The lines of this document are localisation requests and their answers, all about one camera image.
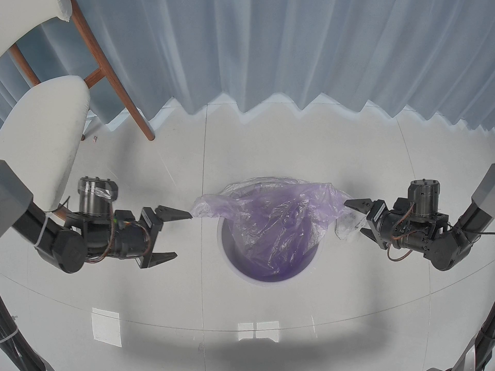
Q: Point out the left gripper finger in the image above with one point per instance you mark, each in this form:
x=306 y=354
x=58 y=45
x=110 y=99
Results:
x=160 y=259
x=170 y=214

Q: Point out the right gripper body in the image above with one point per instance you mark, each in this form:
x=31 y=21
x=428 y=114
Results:
x=392 y=228

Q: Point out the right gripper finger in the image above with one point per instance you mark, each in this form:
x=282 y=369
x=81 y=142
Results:
x=372 y=236
x=359 y=205

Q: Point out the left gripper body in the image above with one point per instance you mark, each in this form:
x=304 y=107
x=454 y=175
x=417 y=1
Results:
x=133 y=242

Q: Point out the clear plastic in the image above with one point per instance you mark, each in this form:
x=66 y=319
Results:
x=350 y=222

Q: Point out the purple plastic bag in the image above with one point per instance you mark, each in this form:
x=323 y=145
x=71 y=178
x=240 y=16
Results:
x=270 y=222

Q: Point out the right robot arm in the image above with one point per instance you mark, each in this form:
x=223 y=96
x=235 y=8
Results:
x=448 y=245

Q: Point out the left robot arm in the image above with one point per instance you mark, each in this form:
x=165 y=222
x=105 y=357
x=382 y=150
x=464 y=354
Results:
x=58 y=242

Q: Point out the white trash bin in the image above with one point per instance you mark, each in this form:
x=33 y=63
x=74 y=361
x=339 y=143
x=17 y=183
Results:
x=220 y=242

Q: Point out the white wooden chair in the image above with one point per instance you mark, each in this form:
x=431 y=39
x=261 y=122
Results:
x=46 y=122

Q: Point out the blue-grey curtain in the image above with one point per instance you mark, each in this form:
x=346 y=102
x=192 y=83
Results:
x=270 y=33

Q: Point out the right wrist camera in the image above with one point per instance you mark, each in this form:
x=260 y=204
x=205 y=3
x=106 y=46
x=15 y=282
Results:
x=400 y=207

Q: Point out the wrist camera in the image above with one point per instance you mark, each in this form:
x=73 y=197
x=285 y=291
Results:
x=400 y=207
x=125 y=217

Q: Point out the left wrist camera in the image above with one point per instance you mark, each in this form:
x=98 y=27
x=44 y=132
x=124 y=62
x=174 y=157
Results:
x=125 y=217

